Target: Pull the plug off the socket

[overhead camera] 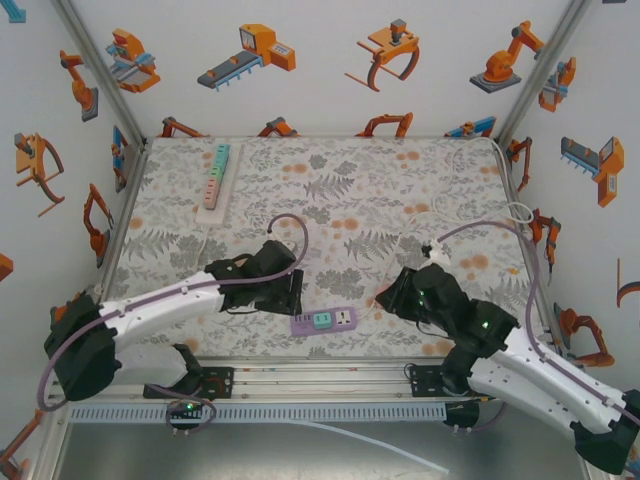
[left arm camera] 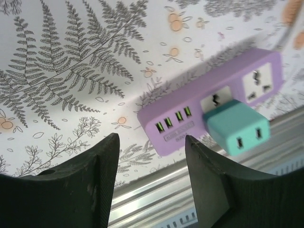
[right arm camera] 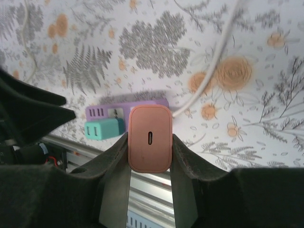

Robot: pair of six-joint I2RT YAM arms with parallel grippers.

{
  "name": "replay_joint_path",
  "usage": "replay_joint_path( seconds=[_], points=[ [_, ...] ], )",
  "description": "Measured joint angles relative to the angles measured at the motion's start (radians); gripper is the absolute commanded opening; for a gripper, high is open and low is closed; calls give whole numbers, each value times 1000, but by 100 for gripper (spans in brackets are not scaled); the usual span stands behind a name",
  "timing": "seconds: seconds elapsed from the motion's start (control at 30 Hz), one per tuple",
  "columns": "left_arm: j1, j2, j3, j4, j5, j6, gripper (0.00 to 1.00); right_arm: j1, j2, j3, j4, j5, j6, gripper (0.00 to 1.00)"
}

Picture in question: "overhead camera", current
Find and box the white purple-strip power cable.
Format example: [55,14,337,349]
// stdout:
[357,137,535,321]

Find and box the white slotted cable duct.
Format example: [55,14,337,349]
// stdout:
[67,403,449,425]

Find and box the purple power strip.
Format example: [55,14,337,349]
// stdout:
[289,306,359,337]

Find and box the aluminium side rail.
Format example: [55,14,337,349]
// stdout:
[492,142,566,359]
[97,142,150,296]

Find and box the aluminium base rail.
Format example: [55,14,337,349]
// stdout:
[47,355,481,407]

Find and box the long white power strip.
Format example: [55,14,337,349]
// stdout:
[193,143,245,227]

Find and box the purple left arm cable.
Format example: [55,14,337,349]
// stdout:
[39,213,310,437]

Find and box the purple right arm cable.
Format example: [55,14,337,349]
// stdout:
[427,221,640,434]

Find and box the floral tablecloth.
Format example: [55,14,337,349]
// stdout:
[94,135,557,360]

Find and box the black controller box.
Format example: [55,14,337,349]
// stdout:
[166,398,207,437]
[443,401,481,436]

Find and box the aluminium frame post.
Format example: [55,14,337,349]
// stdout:
[492,0,596,149]
[49,0,150,151]

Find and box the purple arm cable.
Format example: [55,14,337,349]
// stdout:
[39,213,310,437]
[427,221,640,434]

